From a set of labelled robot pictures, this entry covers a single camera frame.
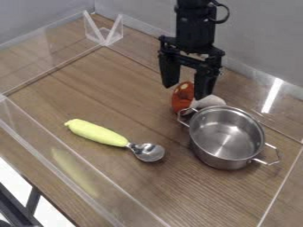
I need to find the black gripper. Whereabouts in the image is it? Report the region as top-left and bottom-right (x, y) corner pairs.
(159, 5), (225, 100)

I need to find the silver pot with handles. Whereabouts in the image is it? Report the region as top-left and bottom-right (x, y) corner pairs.
(177, 106), (281, 170)

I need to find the plush orange-capped mushroom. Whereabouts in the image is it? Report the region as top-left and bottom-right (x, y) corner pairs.
(171, 81), (225, 114)

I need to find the spoon with yellow handle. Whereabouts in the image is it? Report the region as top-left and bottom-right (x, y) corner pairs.
(64, 119), (165, 162)

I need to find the clear acrylic corner bracket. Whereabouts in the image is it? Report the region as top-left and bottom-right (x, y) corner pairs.
(83, 11), (124, 46)

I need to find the clear acrylic enclosure wall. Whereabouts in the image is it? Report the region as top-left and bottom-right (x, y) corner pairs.
(0, 15), (303, 227)

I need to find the black table frame leg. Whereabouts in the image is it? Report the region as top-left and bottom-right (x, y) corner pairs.
(0, 183), (42, 227)

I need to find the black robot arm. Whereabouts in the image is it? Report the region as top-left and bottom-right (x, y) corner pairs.
(159, 0), (229, 100)

